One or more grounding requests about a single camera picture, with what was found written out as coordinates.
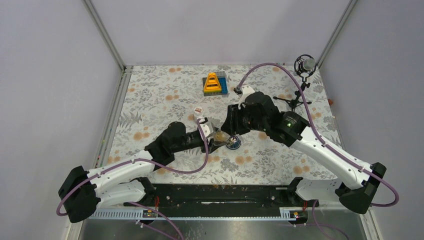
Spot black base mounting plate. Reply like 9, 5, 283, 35
137, 183, 314, 218

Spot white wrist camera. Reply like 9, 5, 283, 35
234, 85, 256, 109
196, 116, 216, 138

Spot floral patterned table mat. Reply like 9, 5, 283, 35
103, 65, 335, 185

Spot small amber pill bottle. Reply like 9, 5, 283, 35
213, 130, 231, 143

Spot white slotted cable duct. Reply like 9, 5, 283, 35
89, 207, 297, 222

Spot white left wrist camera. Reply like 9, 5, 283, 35
196, 116, 216, 138

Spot yellow pyramid toy on blocks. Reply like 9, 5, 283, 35
202, 71, 228, 97

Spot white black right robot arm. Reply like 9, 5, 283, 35
221, 91, 387, 214

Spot white cap amber pill bottle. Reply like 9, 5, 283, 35
193, 106, 204, 117

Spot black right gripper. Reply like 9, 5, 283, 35
220, 102, 268, 136

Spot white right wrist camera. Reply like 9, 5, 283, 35
234, 85, 256, 109

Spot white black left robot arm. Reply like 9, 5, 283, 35
56, 121, 229, 223

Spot round clear blue pill case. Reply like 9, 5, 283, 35
225, 135, 242, 150

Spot black microphone on tripod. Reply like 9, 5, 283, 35
273, 54, 317, 114

